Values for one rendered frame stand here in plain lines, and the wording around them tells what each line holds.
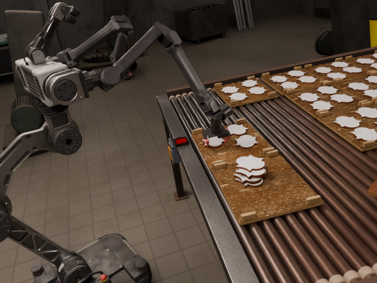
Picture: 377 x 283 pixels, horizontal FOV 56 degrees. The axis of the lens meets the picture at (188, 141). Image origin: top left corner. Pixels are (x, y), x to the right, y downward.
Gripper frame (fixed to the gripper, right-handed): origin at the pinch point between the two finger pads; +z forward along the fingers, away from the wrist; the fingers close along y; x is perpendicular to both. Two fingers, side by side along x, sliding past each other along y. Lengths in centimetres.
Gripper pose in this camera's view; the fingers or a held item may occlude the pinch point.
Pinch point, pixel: (216, 143)
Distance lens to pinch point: 190.1
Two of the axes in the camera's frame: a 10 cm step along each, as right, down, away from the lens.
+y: 9.6, -2.3, 1.5
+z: 0.6, 7.3, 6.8
